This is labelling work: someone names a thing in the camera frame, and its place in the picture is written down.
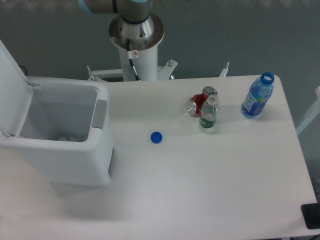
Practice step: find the clear white bottle cap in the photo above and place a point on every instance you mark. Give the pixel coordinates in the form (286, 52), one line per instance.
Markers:
(175, 121)

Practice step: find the white trash can lid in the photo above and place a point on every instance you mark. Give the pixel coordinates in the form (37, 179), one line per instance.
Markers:
(16, 93)

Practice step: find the white plastic trash can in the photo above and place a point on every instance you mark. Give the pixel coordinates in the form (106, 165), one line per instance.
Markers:
(67, 134)

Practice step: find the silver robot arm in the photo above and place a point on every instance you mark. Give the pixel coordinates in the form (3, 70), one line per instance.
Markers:
(135, 27)

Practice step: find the white furniture leg right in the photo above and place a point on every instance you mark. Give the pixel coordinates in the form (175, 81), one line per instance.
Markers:
(312, 112)

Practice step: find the blue drink bottle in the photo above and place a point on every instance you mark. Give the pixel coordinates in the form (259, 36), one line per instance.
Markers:
(259, 93)

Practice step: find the blue bottle cap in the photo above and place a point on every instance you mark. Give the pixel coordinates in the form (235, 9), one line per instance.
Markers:
(156, 137)

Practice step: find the clear green-label water bottle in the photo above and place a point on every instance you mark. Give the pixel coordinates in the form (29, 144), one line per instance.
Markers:
(208, 114)

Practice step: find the crushed red soda can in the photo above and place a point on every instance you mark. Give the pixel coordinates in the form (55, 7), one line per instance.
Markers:
(194, 104)

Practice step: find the black device at edge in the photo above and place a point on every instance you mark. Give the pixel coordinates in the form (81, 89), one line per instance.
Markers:
(311, 215)

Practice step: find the white metal base frame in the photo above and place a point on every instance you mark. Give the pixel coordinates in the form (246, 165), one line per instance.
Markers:
(163, 72)

